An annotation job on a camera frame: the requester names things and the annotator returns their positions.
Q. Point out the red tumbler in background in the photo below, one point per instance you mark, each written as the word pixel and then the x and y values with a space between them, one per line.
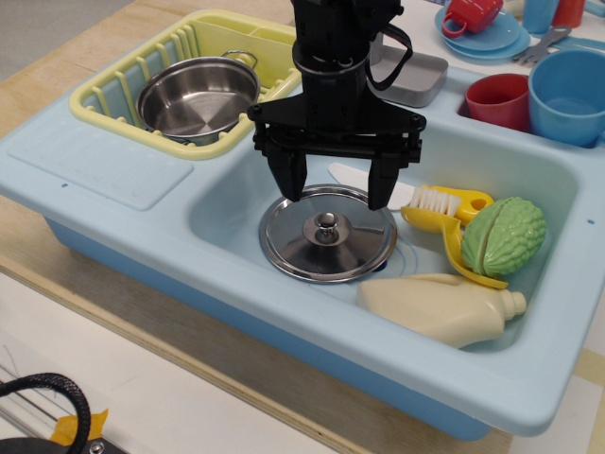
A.
pixel 569 13

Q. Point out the yellow tape piece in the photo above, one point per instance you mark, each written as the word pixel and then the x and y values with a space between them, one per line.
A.
pixel 66 428

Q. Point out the blue plastic plate stack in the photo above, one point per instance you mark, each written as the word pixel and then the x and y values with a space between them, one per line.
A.
pixel 502 39

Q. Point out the cream toy detergent bottle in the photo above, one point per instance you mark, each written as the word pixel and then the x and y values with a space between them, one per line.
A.
pixel 444 307

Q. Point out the light blue toy sink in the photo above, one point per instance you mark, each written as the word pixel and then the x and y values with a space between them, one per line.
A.
pixel 190 229

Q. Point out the red mug on plates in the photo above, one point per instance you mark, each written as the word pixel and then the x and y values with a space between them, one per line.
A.
pixel 469 16

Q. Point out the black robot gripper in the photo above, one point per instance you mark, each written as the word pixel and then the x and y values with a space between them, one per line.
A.
pixel 338 114

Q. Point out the grey plastic tray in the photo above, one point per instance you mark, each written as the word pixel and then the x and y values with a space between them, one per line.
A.
pixel 419 81

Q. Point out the stainless steel pot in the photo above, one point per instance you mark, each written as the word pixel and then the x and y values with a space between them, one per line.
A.
pixel 195 100

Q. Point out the yellow dish drying rack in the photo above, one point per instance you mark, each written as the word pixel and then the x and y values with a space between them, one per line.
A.
pixel 108 99

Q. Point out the red plastic cup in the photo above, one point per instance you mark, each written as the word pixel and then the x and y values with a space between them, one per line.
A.
pixel 500 100

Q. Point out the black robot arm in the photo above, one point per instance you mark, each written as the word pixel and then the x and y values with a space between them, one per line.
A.
pixel 339 29

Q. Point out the green toy cabbage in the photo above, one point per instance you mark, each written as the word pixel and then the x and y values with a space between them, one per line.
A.
pixel 503 237

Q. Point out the yellow dish brush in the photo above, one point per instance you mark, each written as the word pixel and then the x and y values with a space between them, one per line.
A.
pixel 463 204

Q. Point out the shiny metal pot lid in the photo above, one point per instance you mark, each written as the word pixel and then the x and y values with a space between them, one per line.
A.
pixel 329 236

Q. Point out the blue tumbler in background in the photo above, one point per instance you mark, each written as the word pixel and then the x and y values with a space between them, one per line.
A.
pixel 538 15

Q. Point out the white plastic knife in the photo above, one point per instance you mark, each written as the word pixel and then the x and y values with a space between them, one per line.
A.
pixel 401 195

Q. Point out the grey plastic fork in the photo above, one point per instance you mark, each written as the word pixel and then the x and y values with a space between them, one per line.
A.
pixel 536 52

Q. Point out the blue plastic cup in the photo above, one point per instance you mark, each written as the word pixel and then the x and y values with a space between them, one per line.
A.
pixel 566 97

